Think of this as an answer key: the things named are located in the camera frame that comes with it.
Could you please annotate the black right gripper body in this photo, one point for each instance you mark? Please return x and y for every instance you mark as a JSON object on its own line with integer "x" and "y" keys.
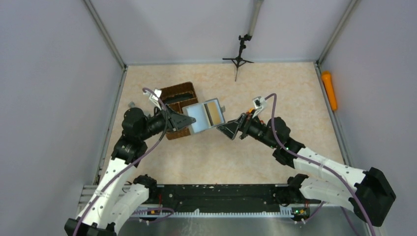
{"x": 244, "y": 125}

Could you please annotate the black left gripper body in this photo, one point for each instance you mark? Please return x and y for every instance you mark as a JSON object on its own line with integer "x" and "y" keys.
{"x": 168, "y": 119}

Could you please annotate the gold credit card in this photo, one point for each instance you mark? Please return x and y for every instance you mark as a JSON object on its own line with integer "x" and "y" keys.
{"x": 214, "y": 113}

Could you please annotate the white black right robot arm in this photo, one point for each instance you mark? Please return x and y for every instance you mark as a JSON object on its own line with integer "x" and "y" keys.
{"x": 367, "y": 194}

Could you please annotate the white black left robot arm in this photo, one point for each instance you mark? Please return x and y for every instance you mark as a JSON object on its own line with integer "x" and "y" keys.
{"x": 105, "y": 213}

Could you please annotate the brown wicker basket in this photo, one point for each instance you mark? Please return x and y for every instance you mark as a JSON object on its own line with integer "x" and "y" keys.
{"x": 176, "y": 98}

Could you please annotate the orange flashlight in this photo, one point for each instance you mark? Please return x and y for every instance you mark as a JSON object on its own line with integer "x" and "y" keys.
{"x": 327, "y": 82}

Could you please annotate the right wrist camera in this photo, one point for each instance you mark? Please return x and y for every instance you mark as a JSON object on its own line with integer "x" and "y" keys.
{"x": 259, "y": 105}

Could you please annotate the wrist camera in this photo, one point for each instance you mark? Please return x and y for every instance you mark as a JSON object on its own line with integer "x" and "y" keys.
{"x": 259, "y": 105}
{"x": 154, "y": 96}

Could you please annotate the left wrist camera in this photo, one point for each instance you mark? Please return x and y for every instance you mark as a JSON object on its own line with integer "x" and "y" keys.
{"x": 154, "y": 96}

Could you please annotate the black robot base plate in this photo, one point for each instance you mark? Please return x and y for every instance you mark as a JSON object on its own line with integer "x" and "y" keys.
{"x": 280, "y": 194}

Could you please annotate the black camera tripod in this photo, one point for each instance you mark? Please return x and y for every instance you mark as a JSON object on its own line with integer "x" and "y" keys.
{"x": 239, "y": 61}

